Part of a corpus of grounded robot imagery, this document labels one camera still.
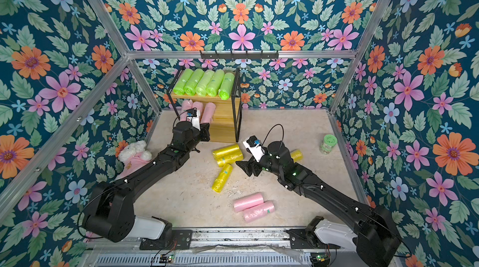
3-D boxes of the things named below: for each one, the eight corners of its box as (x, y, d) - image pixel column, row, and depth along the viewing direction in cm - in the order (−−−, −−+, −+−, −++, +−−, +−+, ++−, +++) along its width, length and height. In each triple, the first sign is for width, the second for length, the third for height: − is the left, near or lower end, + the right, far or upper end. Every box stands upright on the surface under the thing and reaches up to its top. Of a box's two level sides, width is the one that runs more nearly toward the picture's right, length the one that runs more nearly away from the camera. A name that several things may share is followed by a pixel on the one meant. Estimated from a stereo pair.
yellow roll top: (213, 159, 98) (212, 156, 96) (212, 152, 101) (211, 149, 98) (240, 152, 101) (239, 149, 98) (238, 146, 103) (238, 143, 101)
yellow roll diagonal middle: (210, 190, 89) (209, 186, 86) (222, 165, 97) (221, 161, 94) (222, 194, 88) (221, 190, 84) (233, 168, 96) (232, 164, 93)
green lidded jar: (320, 154, 101) (326, 144, 93) (318, 145, 105) (323, 134, 97) (332, 154, 101) (338, 144, 93) (329, 145, 105) (335, 134, 97)
